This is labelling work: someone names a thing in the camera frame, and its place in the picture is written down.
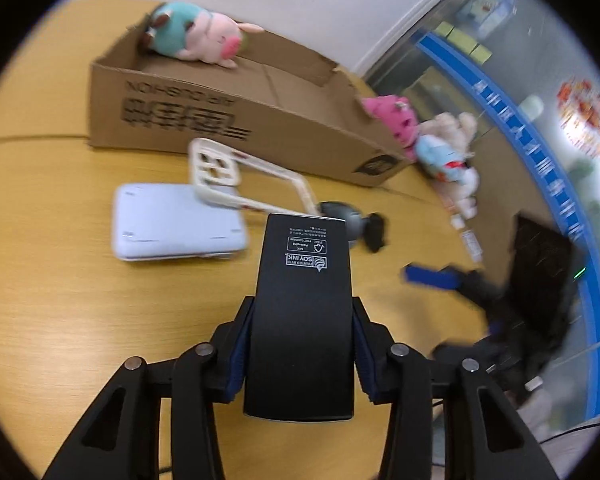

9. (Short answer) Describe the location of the cream plush toy blue outfit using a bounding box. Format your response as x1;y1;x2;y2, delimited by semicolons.
414;111;481;219

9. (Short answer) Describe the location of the blue band on glass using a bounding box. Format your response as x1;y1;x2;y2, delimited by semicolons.
414;29;600;419

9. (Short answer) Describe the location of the yellow wooden desktop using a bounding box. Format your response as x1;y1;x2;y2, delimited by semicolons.
0;0;546;480

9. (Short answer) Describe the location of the black rectangular box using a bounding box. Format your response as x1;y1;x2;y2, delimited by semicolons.
243;213;356;422

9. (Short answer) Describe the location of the brown cardboard box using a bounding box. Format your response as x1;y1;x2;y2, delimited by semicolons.
89;10;416;189

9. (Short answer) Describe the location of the blue and white poster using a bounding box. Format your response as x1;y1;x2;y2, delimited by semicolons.
455;0;518;38

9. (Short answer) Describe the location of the grey ball black clamp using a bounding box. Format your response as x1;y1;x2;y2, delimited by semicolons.
315;200;387;254

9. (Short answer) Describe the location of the red and white poster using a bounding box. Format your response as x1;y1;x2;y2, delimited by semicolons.
556;76;600;160

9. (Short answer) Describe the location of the white plastic folding stand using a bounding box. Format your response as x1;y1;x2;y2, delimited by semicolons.
187;137;326;219

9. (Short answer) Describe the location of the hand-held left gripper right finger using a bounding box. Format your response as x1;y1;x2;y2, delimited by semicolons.
352;297;559;480

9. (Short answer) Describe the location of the pink pig plush toy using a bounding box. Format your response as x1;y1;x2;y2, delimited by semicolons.
139;1;266;70

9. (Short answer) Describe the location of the small white tag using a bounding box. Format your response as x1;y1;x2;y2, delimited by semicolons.
449;214;484;262

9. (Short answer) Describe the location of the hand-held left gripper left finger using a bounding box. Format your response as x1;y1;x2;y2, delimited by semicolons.
45;297;255;480

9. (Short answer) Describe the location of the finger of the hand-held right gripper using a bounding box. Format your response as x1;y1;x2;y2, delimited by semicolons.
431;339;503;377
402;263;487;307

